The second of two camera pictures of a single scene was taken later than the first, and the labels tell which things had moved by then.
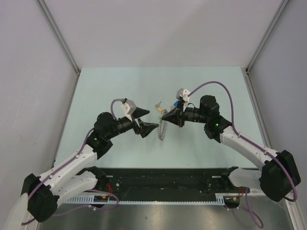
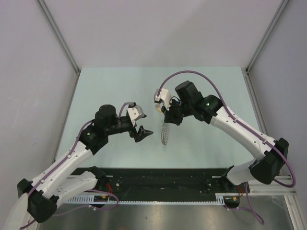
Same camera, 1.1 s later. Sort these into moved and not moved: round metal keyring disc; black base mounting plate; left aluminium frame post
Moved: round metal keyring disc
Not moved: black base mounting plate; left aluminium frame post
